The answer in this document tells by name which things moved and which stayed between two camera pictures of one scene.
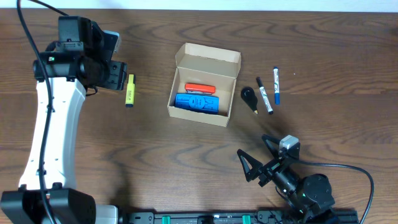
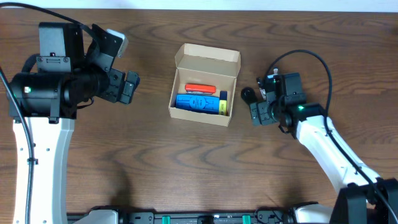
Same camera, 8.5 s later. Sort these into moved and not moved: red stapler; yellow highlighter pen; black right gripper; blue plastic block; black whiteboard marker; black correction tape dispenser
Moved: yellow highlighter pen; black right gripper
Not moved: black whiteboard marker; red stapler; black correction tape dispenser; blue plastic block
